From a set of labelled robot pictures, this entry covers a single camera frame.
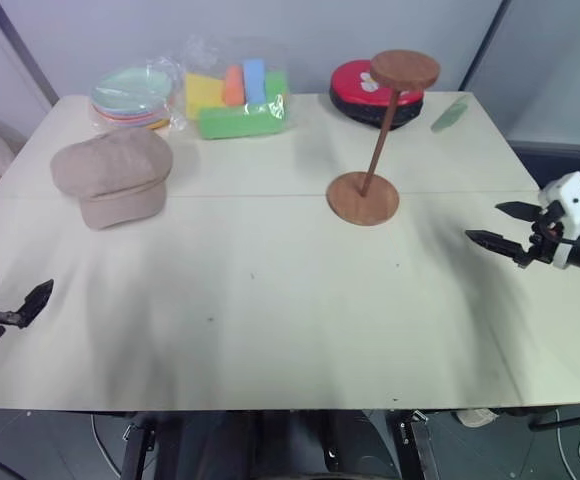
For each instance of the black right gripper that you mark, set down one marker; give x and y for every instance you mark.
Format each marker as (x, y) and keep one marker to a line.
(545, 245)

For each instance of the beige newsboy cap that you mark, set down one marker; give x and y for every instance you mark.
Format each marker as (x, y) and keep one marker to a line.
(115, 170)

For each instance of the brown wooden hat stand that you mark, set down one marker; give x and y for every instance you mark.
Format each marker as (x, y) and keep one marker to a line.
(365, 197)

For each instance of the black box behind table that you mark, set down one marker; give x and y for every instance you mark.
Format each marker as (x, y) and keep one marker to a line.
(565, 165)

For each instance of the pale green flat object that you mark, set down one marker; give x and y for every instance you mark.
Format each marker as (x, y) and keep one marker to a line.
(449, 116)

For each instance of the black round pad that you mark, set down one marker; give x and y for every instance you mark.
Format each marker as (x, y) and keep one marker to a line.
(365, 114)

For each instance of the white shoe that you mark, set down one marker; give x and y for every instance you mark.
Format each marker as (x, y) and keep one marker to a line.
(477, 417)

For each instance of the black table leg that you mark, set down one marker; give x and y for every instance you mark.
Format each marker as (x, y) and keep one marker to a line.
(415, 445)
(137, 445)

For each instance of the pink plate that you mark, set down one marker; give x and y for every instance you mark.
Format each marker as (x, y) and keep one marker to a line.
(120, 116)

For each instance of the orange plate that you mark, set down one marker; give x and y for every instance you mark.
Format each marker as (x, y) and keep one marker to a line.
(157, 124)

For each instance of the clear plastic bag of plates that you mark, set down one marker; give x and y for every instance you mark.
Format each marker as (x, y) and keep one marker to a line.
(130, 100)

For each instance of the mint green plate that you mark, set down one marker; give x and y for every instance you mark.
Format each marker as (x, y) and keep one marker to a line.
(132, 87)

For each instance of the small green sponge block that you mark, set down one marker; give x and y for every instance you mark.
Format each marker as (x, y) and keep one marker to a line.
(276, 82)

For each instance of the yellow sponge block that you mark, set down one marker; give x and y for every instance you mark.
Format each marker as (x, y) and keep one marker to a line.
(203, 93)

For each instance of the large green sponge block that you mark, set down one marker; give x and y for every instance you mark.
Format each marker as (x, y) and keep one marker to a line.
(235, 123)

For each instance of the blue sponge block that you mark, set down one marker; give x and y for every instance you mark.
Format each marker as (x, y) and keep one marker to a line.
(255, 80)

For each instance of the clear plastic bag of sponges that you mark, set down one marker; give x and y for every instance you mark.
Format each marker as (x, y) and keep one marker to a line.
(240, 95)

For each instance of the orange sponge block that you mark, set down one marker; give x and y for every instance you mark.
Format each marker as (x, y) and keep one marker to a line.
(233, 86)

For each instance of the dark slanted frame bar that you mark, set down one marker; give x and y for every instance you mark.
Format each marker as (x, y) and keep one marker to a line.
(25, 55)
(487, 42)

